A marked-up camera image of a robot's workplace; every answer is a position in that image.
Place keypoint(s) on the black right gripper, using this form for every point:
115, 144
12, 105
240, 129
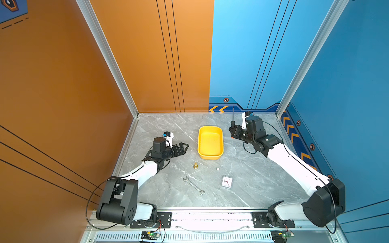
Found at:
236, 129

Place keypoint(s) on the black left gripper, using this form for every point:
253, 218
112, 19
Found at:
181, 151

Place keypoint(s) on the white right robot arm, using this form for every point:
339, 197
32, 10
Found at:
326, 196

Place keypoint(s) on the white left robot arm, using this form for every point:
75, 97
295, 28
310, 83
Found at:
119, 202

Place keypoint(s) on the yellow plastic bin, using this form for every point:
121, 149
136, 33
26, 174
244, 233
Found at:
210, 143

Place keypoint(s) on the small white square clock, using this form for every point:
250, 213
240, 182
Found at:
227, 182

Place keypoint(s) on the left green circuit board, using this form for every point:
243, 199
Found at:
149, 236

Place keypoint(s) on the green circuit board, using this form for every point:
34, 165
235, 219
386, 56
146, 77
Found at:
149, 236
281, 236

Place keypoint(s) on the right green circuit board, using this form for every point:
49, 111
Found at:
281, 236

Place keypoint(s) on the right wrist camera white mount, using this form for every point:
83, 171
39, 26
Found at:
244, 116

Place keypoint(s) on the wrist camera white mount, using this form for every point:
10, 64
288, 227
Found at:
244, 116
169, 138

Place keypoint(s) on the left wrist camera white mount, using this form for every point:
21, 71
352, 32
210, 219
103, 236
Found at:
169, 138

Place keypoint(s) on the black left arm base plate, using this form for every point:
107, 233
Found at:
160, 218

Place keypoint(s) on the aluminium front rail frame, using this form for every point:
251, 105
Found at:
211, 225

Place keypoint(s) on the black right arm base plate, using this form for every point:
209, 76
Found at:
270, 220

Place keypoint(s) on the aluminium corner post right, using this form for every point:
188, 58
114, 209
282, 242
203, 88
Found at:
319, 40

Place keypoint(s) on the aluminium corner post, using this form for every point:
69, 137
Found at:
319, 40
105, 49

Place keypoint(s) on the aluminium corner post left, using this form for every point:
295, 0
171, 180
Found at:
105, 49

